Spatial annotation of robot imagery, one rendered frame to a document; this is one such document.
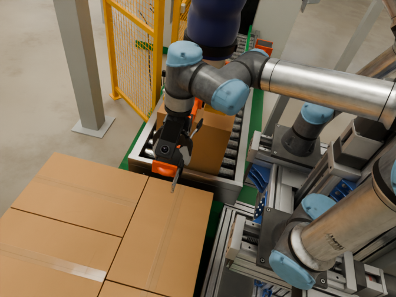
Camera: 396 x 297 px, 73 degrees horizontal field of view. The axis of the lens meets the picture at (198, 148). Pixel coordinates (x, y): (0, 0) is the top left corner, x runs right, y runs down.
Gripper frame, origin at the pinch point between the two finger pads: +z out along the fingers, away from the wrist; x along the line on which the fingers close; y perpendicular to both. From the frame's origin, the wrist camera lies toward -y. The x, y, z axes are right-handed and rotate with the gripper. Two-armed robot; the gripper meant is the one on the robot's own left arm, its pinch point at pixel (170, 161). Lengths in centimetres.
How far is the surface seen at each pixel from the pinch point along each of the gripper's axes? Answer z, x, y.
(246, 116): 65, -31, 114
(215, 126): 29, -10, 54
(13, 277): 70, 56, -28
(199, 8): -26, 6, 51
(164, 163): -2.1, 1.1, -3.3
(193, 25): -19, 8, 52
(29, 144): 125, 141, 78
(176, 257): 69, -8, 0
